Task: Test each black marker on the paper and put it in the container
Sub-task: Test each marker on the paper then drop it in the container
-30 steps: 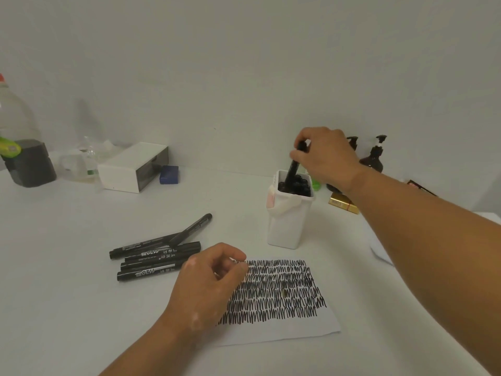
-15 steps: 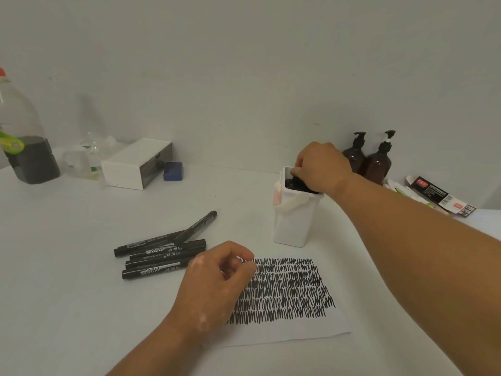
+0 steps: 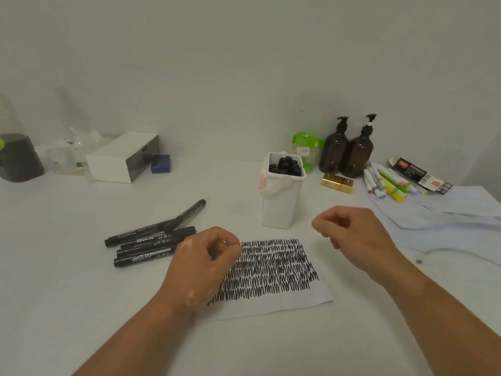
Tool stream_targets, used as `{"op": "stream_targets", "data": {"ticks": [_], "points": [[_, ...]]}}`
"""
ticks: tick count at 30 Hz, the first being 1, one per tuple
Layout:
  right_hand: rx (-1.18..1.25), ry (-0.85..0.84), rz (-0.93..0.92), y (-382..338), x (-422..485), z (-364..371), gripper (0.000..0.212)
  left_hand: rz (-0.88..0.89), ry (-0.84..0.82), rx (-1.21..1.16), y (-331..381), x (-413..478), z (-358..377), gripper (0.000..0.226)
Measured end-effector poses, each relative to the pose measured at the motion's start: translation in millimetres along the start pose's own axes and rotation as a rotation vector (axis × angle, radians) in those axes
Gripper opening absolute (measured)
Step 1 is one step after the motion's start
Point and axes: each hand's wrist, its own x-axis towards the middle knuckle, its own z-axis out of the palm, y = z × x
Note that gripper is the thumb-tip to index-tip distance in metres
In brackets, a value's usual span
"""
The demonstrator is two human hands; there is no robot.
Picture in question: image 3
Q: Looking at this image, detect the person's right hand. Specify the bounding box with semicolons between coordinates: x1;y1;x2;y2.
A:
311;206;408;288

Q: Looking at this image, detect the black and red cardboard box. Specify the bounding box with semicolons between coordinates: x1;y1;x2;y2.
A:
387;157;454;195

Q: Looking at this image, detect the white paper with black scribbles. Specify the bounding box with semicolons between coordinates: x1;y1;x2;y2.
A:
199;238;334;322

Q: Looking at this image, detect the clear jar with green lid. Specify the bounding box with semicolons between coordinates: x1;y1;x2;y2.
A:
292;131;326;173

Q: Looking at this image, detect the small blue box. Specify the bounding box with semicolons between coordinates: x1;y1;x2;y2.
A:
150;154;172;174

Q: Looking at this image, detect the bundle of black markers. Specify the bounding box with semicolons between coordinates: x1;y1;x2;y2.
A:
268;155;304;178

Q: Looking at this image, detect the brown pump bottle white neck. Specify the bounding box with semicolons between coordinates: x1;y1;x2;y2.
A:
340;113;378;179

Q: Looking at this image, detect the person's left hand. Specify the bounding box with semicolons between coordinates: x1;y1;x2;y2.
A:
156;226;243;310

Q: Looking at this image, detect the white cable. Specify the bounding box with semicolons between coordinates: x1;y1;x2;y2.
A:
415;248;501;269

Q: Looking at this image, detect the person's right forearm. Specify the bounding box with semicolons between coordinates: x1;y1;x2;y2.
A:
381;258;501;376

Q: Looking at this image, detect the thin black marker pen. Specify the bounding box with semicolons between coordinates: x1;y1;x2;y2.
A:
104;219;175;249

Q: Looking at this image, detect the small gold box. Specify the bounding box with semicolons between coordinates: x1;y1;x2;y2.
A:
320;172;354;194

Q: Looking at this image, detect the pile of loose white sheets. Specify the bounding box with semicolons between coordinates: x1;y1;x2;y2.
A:
366;185;501;255

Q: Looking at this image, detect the person's left forearm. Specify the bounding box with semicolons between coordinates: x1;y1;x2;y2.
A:
72;293;196;376

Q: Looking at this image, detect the white box with grey front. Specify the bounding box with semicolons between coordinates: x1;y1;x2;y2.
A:
85;132;160;184

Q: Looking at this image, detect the clear bottle with dark liquid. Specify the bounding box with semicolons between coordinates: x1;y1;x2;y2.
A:
0;93;45;183

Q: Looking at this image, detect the bunch of pastel highlighter pens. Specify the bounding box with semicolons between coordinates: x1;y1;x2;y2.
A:
363;161;428;203

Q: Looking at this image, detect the white plastic container with handle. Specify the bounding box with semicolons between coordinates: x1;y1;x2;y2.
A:
257;151;307;230

